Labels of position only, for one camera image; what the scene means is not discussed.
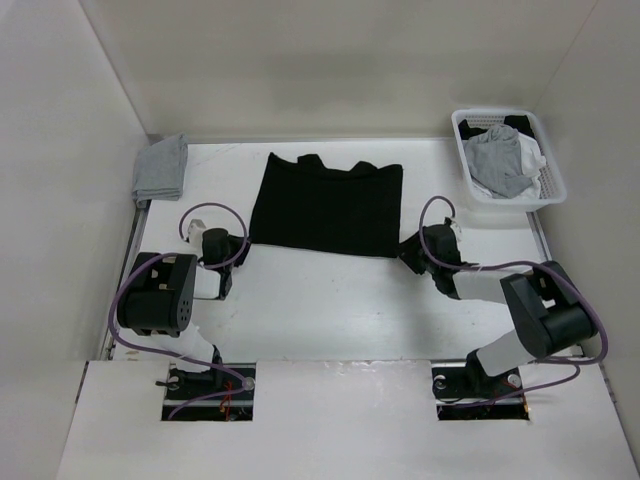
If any black garment in basket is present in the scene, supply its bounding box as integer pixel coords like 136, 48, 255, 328
458, 115, 536, 140

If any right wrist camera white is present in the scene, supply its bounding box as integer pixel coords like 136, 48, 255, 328
445, 217, 462, 238

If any folded grey tank top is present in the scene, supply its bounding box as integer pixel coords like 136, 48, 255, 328
132, 133, 188, 208

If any white tank top in basket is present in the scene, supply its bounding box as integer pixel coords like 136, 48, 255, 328
472, 134, 547, 201

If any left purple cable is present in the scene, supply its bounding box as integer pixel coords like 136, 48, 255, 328
108, 202, 254, 421

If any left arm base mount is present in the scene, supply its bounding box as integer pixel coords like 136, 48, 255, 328
155, 366, 255, 422

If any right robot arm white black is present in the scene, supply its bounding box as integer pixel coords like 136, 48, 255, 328
398, 218, 598, 401

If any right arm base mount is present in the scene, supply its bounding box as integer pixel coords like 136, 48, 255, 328
431, 361, 529, 421

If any white plastic basket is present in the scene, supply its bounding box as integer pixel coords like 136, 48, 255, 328
451, 108, 566, 213

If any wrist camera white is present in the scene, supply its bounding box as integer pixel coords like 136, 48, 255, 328
445, 217, 462, 238
186, 218, 207, 247

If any left metal table rail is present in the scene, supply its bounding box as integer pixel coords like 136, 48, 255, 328
97, 205, 149, 361

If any black tank top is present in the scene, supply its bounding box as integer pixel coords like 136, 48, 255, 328
249, 153, 404, 258

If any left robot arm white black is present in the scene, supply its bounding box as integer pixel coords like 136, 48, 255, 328
110, 221, 250, 399

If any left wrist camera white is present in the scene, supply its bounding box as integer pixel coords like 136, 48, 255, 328
186, 218, 207, 247

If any grey tank top in basket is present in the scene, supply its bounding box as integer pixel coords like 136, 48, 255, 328
464, 124, 533, 199

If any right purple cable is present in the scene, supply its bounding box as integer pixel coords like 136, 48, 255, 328
419, 195, 612, 401

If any purple cable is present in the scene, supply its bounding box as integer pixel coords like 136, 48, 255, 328
419, 195, 612, 401
108, 202, 254, 421

